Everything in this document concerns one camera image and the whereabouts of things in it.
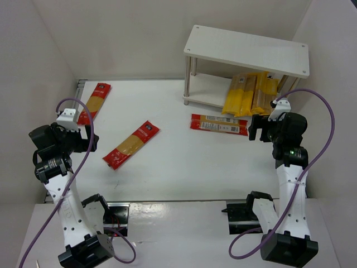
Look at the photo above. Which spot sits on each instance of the red spaghetti bag centre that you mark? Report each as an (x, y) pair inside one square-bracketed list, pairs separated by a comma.
[(118, 156)]

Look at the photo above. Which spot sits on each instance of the yellow pasta bag shelf right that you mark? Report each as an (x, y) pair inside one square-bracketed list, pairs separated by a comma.
[(270, 94)]

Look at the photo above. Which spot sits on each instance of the red orange pasta box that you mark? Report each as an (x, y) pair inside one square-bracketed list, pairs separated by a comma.
[(219, 124)]

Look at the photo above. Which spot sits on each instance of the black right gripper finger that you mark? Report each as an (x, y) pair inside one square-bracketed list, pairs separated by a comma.
[(257, 122), (264, 136)]

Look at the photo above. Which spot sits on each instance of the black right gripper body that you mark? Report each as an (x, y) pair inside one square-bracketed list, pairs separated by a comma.
[(258, 128)]

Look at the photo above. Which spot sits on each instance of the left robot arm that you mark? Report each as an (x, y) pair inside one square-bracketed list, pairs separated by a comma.
[(85, 243)]

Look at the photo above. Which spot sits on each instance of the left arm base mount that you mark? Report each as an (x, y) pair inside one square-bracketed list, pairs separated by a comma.
[(117, 218)]

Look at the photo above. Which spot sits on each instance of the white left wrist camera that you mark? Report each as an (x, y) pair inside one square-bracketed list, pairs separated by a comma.
[(67, 120)]

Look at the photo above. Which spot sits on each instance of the white two-tier shelf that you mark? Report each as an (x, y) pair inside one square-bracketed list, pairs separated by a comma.
[(286, 59)]

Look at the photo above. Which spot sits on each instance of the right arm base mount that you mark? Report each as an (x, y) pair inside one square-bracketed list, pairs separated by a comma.
[(240, 216)]

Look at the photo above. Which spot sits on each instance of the aluminium table edge rail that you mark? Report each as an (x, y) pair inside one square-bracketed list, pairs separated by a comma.
[(79, 91)]

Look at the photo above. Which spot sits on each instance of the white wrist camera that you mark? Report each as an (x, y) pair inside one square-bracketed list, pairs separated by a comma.
[(279, 108), (67, 120)]

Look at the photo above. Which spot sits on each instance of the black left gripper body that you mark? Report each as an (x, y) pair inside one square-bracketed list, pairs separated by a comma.
[(87, 137)]

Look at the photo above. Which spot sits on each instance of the red spaghetti bag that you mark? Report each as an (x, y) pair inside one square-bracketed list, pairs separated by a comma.
[(118, 156), (94, 103)]

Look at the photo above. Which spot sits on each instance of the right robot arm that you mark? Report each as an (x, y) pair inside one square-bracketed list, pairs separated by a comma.
[(286, 237)]

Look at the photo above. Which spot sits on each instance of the yellow spaghetti bag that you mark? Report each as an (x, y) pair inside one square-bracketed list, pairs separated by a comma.
[(234, 98)]

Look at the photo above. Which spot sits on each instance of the red spaghetti bag far left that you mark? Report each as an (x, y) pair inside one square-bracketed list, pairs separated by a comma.
[(94, 103)]

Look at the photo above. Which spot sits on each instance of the yellow pasta bag shelf middle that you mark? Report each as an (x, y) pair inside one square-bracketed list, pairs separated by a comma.
[(261, 101)]

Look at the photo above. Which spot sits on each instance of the yellow pasta bag shelf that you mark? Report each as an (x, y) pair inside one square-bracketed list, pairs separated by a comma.
[(261, 101), (270, 94), (247, 96)]

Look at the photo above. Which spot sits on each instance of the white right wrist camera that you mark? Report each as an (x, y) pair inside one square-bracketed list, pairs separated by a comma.
[(279, 108)]

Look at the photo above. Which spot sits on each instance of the yellow pasta bag shelf left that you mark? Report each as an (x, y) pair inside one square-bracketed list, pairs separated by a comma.
[(247, 96)]

